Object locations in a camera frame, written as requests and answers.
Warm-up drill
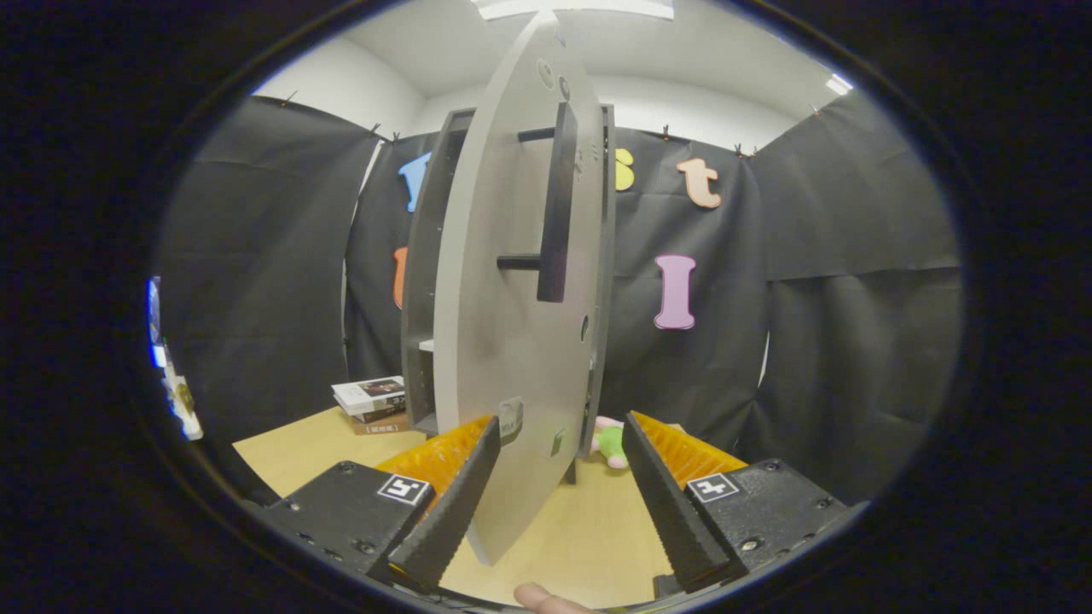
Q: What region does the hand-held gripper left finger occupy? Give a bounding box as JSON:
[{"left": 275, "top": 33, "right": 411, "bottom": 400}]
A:
[{"left": 254, "top": 415, "right": 502, "bottom": 595}]

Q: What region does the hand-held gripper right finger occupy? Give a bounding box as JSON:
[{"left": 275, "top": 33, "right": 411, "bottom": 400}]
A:
[{"left": 621, "top": 411, "right": 871, "bottom": 595}]

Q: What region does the grey shoe cabinet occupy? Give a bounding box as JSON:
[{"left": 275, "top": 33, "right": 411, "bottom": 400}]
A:
[{"left": 401, "top": 104, "right": 617, "bottom": 485}]

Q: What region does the black cabinet door handle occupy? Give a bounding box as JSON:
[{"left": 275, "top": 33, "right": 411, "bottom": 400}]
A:
[{"left": 497, "top": 101, "right": 579, "bottom": 304}]

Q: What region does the pink and green plush toy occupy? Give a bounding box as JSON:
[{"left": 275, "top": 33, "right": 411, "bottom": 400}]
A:
[{"left": 589, "top": 415, "right": 632, "bottom": 470}]

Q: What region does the brown book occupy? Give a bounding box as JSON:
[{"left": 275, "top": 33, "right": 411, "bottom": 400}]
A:
[{"left": 350, "top": 409, "right": 426, "bottom": 437}]

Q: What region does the cluttered white desk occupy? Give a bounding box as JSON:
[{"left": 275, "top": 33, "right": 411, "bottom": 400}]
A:
[{"left": 162, "top": 341, "right": 206, "bottom": 442}]

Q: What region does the black backdrop cloth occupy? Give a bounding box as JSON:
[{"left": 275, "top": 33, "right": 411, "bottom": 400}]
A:
[{"left": 158, "top": 90, "right": 965, "bottom": 504}]

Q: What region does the long ceiling light panel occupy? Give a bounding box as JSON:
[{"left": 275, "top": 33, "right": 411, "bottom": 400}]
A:
[{"left": 471, "top": 0, "right": 675, "bottom": 21}]

